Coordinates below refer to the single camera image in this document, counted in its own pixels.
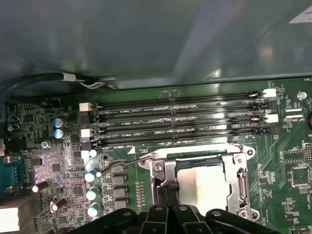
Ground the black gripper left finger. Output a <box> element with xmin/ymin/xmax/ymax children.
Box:
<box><xmin>70</xmin><ymin>184</ymin><xmax>175</xmax><ymax>234</ymax></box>

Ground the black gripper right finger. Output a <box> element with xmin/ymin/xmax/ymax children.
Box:
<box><xmin>170</xmin><ymin>182</ymin><xmax>278</xmax><ymax>234</ymax></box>

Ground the silver CPU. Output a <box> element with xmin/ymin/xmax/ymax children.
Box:
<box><xmin>175</xmin><ymin>159</ymin><xmax>232</xmax><ymax>215</ymax></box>

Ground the metal socket cover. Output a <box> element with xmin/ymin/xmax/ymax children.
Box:
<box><xmin>150</xmin><ymin>152</ymin><xmax>251</xmax><ymax>221</ymax></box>

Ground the CPU socket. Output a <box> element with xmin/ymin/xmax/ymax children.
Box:
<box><xmin>137</xmin><ymin>142</ymin><xmax>260</xmax><ymax>222</ymax></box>

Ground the thin metal locking lever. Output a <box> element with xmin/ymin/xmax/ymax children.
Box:
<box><xmin>99</xmin><ymin>153</ymin><xmax>158</xmax><ymax>176</ymax></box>

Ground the RAM slot with white latches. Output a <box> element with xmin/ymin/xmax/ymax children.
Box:
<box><xmin>79</xmin><ymin>88</ymin><xmax>278</xmax><ymax>113</ymax></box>
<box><xmin>80</xmin><ymin>114</ymin><xmax>279</xmax><ymax>139</ymax></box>

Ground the green motherboard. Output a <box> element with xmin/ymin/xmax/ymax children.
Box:
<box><xmin>0</xmin><ymin>77</ymin><xmax>312</xmax><ymax>234</ymax></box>

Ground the black PC case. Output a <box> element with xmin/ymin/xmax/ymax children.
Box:
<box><xmin>0</xmin><ymin>0</ymin><xmax>312</xmax><ymax>98</ymax></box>

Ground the black cable with white label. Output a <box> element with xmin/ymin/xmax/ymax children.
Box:
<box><xmin>0</xmin><ymin>72</ymin><xmax>117</xmax><ymax>102</ymax></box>

